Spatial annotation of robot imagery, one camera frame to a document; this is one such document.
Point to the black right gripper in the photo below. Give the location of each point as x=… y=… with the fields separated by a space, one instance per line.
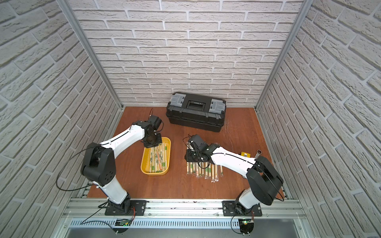
x=188 y=157

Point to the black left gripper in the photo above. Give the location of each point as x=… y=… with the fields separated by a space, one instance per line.
x=152 y=143

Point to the yellow plastic storage box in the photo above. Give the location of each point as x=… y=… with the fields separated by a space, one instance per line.
x=156 y=160

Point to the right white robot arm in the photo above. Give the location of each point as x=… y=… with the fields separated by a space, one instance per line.
x=264 y=180

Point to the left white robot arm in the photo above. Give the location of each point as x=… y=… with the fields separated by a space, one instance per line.
x=99 y=166

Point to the black plastic toolbox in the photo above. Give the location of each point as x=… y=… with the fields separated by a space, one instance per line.
x=196 y=111

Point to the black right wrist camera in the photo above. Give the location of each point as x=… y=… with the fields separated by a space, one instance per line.
x=197 y=143

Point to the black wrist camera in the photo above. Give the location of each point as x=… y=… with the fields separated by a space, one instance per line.
x=155 y=121
x=197 y=143

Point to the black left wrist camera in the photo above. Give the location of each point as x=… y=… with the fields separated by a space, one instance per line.
x=155 y=121

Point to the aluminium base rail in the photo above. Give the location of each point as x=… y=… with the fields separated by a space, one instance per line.
x=84 y=213

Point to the aluminium frame post right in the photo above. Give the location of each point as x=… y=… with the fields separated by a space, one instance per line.
x=305 y=7

